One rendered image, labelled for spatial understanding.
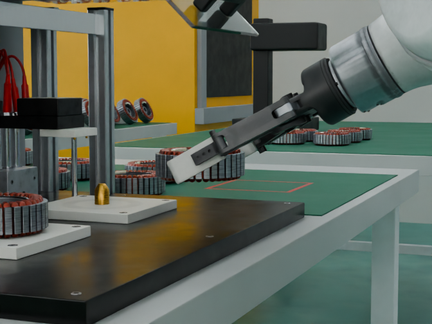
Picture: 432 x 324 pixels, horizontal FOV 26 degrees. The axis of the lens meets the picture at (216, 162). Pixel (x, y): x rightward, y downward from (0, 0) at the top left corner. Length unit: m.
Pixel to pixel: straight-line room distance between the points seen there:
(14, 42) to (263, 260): 0.64
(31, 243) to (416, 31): 0.52
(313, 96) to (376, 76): 0.08
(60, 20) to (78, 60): 3.63
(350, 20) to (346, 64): 5.27
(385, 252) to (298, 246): 0.88
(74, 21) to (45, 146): 0.22
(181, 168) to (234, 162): 0.07
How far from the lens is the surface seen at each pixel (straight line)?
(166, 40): 4.73
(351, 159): 2.49
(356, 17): 6.33
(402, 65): 1.06
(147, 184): 1.55
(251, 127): 1.07
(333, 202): 1.50
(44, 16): 1.30
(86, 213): 1.17
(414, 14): 0.56
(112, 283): 0.82
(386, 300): 2.07
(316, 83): 1.09
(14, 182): 1.28
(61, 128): 1.23
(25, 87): 1.31
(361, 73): 1.07
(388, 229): 2.04
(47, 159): 1.48
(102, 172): 1.43
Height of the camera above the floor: 0.95
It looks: 5 degrees down
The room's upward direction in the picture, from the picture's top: straight up
